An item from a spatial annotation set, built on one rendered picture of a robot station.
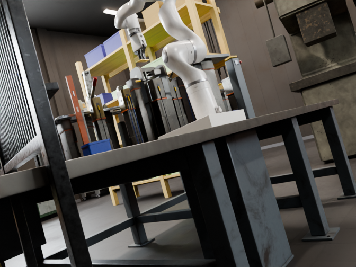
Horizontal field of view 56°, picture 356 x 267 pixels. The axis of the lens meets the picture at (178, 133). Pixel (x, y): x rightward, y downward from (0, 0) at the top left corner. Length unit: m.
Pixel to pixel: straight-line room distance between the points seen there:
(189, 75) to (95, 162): 0.97
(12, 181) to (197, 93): 1.11
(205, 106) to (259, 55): 8.09
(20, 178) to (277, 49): 4.16
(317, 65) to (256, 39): 4.90
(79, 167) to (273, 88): 8.88
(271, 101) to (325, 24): 5.20
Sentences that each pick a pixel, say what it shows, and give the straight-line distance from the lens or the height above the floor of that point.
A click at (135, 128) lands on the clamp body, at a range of 1.92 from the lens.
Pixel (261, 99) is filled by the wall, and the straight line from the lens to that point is 9.62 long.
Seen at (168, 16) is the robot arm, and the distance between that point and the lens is 1.79.
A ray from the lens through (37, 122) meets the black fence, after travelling 0.68.
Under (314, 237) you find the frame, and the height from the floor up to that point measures 0.01.
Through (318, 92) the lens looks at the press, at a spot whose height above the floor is 0.85.
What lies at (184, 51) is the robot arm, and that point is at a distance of 1.67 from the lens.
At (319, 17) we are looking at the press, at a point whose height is 1.72.
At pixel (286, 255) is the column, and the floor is 0.03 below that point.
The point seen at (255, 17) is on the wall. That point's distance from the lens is 9.84.
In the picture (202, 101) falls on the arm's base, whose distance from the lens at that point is 1.61.
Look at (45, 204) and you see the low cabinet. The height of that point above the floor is 0.31.
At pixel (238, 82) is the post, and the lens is 2.28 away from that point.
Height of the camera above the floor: 0.66
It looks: 3 degrees up
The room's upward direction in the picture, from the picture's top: 16 degrees counter-clockwise
